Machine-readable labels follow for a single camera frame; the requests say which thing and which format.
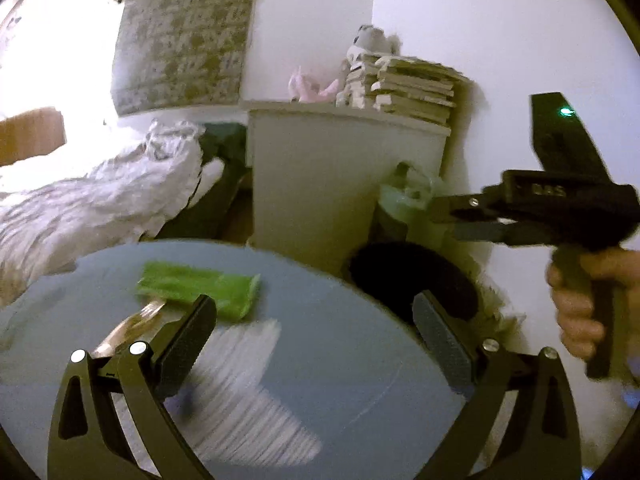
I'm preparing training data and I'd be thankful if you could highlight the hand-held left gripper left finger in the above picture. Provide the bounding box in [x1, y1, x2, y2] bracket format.
[46, 294, 218, 480]

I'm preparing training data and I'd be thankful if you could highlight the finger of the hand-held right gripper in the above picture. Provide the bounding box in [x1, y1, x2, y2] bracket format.
[452, 222, 508, 246]
[425, 192, 501, 223]

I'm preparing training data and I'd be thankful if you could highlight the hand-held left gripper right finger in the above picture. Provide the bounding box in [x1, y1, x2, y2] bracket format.
[412, 290, 583, 480]

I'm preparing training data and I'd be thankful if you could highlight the green cloth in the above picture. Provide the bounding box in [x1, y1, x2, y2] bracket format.
[137, 260, 262, 322]

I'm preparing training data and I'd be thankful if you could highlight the round black trash bin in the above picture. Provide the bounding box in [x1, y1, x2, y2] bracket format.
[347, 241, 481, 331]

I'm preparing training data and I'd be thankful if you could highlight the person's right hand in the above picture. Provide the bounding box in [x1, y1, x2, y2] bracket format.
[546, 247, 640, 361]

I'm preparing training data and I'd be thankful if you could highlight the light green plastic bag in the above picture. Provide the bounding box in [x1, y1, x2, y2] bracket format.
[377, 160, 441, 226]

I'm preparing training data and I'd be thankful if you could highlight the small dark wastebasket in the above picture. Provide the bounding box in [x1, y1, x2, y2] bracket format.
[374, 202, 411, 258]

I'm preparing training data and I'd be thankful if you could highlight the round blue table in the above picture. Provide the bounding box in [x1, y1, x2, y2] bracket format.
[0, 240, 481, 480]

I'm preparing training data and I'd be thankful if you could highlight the stack of books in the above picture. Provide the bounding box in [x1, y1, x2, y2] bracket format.
[336, 54, 473, 128]

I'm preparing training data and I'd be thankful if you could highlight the white cabinet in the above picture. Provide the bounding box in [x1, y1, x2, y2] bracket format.
[240, 100, 453, 276]

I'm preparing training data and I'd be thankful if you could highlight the white crumpled duvet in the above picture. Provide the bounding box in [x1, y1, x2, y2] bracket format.
[0, 119, 226, 306]

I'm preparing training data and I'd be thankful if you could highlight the grey plush toy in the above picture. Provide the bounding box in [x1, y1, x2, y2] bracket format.
[347, 24, 403, 61]

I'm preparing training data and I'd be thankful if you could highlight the pink plush toy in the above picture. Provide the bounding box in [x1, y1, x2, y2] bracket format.
[287, 66, 343, 103]

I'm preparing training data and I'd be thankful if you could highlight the wooden headboard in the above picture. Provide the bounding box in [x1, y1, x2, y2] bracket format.
[0, 106, 67, 167]

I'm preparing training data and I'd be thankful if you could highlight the patterned grey curtain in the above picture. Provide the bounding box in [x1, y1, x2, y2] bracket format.
[110, 0, 263, 117]

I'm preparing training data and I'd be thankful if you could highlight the dark bed frame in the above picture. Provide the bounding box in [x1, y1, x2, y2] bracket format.
[155, 122, 251, 243]

